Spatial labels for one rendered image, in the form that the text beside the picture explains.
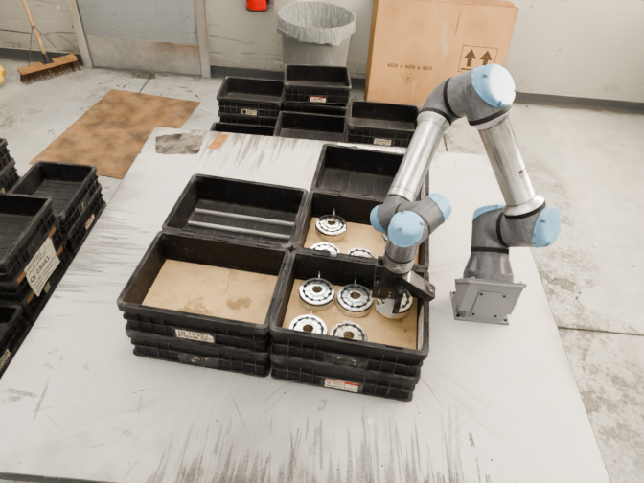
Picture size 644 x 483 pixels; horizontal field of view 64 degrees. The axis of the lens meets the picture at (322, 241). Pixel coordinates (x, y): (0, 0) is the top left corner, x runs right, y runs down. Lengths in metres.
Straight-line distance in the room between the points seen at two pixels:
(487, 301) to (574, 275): 1.55
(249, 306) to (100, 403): 0.46
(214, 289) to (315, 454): 0.53
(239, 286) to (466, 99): 0.81
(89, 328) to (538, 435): 1.29
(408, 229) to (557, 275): 2.02
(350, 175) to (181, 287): 0.80
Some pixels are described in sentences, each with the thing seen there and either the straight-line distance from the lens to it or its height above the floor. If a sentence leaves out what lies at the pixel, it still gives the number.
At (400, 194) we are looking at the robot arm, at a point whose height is 1.16.
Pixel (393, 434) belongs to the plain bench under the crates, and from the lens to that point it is 1.43.
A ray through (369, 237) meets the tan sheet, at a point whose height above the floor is 0.83.
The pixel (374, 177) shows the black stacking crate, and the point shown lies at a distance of 1.98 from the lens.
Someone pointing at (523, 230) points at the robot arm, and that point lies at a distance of 1.55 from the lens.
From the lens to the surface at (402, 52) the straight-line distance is 4.23.
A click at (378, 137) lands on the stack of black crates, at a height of 0.53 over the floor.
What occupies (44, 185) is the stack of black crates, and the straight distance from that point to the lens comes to 2.89.
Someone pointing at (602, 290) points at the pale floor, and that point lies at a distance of 3.15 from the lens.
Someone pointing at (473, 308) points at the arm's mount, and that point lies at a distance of 1.67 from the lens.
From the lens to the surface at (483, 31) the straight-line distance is 4.30.
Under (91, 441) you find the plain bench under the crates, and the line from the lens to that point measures 1.48.
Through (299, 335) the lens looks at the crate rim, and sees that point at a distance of 1.29.
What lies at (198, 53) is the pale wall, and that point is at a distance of 4.62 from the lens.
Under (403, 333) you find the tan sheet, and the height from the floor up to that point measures 0.83.
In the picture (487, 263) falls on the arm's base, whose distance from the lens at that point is 1.61.
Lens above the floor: 1.95
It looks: 42 degrees down
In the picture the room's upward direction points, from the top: 5 degrees clockwise
